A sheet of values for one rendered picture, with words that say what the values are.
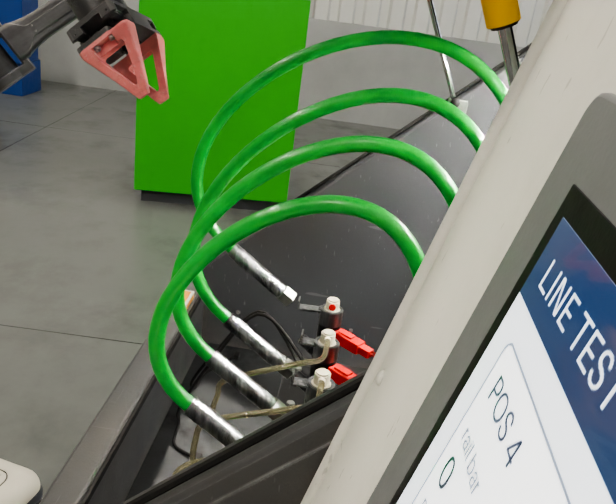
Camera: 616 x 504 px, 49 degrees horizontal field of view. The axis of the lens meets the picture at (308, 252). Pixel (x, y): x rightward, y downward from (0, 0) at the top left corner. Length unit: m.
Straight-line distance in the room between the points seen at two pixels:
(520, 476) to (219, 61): 3.92
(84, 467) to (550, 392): 0.66
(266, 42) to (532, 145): 3.77
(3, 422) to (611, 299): 2.33
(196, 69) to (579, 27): 3.80
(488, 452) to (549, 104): 0.15
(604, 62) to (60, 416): 2.28
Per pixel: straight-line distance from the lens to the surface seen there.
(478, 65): 0.72
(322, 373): 0.66
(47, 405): 2.49
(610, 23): 0.28
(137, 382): 0.91
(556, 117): 0.28
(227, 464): 0.51
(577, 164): 0.23
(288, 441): 0.48
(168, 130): 4.15
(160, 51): 0.84
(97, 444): 0.82
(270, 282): 0.79
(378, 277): 1.13
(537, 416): 0.18
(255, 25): 4.03
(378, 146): 0.57
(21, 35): 1.29
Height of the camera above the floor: 1.47
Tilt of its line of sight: 23 degrees down
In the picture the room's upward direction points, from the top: 8 degrees clockwise
